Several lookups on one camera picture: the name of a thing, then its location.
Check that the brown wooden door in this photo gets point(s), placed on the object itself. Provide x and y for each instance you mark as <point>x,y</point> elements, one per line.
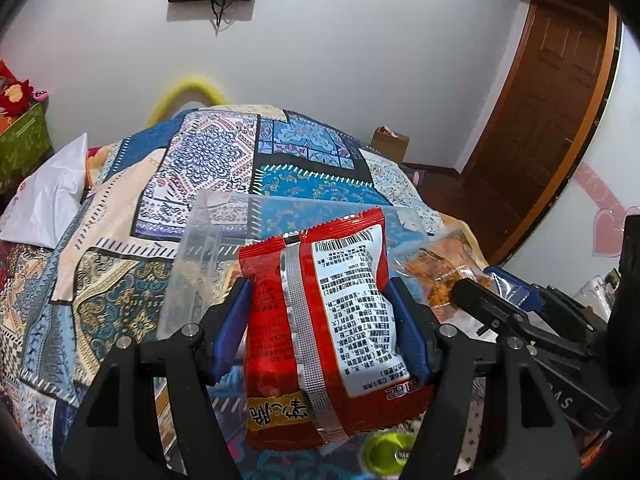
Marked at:
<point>540,125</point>

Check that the yellow hoop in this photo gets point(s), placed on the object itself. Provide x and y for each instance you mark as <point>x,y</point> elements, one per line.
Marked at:
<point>186,85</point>

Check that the red snack packet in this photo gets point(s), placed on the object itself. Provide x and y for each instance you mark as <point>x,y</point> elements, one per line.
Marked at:
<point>320,310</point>

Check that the patterned patchwork blanket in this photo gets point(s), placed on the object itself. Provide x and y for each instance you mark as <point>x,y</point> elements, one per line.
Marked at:
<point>125,260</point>

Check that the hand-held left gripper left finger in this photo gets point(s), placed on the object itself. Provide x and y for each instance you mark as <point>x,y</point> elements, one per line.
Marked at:
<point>234,327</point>

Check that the yellow-green round object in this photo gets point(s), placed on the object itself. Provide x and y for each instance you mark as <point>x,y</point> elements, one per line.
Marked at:
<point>382,457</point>

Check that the clear plastic container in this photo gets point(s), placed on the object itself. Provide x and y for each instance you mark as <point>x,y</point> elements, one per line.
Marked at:
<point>210,240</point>

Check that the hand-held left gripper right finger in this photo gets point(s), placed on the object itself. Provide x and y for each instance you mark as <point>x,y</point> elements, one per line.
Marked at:
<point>409,332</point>

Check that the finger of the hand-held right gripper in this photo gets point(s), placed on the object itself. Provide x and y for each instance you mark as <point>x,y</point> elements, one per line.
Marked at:
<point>480,300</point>
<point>520,287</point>

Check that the cardboard box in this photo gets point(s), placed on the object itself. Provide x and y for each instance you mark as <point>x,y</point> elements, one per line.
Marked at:
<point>390,146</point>

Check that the clear packet of orange snacks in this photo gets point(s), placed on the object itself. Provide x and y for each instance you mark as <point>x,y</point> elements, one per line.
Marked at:
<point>435,270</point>

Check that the white pillow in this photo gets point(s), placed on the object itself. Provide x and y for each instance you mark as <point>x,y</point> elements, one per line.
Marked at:
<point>42,200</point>

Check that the green box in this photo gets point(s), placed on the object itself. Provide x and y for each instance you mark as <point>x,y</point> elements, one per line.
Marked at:
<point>22,142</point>

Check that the red plush toy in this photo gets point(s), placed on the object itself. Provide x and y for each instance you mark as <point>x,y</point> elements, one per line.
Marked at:
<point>15,92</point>

